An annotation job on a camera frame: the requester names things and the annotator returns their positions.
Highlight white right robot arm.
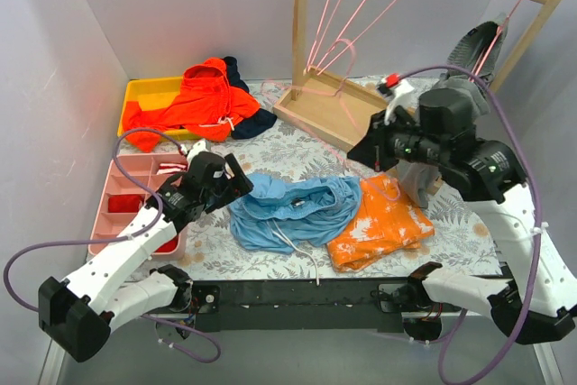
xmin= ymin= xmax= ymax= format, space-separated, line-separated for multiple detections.
xmin=347 ymin=88 xmax=576 ymax=344

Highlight aluminium frame rail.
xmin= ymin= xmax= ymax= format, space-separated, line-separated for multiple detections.
xmin=38 ymin=280 xmax=564 ymax=385

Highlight red folded cloth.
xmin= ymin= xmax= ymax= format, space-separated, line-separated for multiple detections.
xmin=107 ymin=194 xmax=144 ymax=214

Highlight pink divided organizer tray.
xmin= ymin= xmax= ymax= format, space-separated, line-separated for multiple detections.
xmin=91 ymin=153 xmax=186 ymax=241

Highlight wooden clothes rack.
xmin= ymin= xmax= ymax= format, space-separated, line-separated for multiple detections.
xmin=273 ymin=0 xmax=562 ymax=151

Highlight grey shorts on hanger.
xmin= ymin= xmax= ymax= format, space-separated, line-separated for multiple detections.
xmin=397 ymin=13 xmax=508 ymax=209

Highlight yellow plastic bin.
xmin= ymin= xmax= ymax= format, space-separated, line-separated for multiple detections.
xmin=117 ymin=76 xmax=182 ymax=137

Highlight red white striped cloth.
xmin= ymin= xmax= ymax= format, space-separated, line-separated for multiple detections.
xmin=156 ymin=162 xmax=188 ymax=175

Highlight orange tie-dye shorts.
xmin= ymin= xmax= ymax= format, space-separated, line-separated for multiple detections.
xmin=326 ymin=174 xmax=435 ymax=272

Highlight light blue shorts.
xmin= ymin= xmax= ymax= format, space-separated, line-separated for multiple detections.
xmin=228 ymin=173 xmax=362 ymax=257

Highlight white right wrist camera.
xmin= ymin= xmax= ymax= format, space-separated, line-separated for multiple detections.
xmin=377 ymin=74 xmax=416 ymax=125

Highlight navy blue garment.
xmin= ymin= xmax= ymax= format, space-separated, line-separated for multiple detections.
xmin=223 ymin=56 xmax=278 ymax=140

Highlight pink wire hanger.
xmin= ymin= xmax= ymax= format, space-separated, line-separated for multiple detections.
xmin=263 ymin=38 xmax=402 ymax=201
xmin=313 ymin=0 xmax=401 ymax=70
xmin=304 ymin=0 xmax=342 ymax=73

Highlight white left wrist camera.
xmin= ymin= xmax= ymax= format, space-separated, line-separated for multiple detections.
xmin=179 ymin=140 xmax=210 ymax=163

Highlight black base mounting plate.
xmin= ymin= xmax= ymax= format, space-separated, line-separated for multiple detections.
xmin=188 ymin=278 xmax=457 ymax=332

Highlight red cloth in front compartment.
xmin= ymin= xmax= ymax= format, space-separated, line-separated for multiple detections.
xmin=155 ymin=237 xmax=179 ymax=254

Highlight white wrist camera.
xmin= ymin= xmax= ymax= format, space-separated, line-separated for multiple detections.
xmin=377 ymin=74 xmax=416 ymax=125
xmin=179 ymin=140 xmax=210 ymax=163

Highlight pink hanger holding grey shorts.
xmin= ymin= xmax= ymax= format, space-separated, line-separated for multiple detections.
xmin=472 ymin=0 xmax=523 ymax=77

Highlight bright orange shorts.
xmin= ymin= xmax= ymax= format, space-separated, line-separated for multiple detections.
xmin=123 ymin=58 xmax=261 ymax=152

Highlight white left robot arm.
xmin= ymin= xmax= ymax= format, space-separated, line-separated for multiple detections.
xmin=38 ymin=151 xmax=253 ymax=362

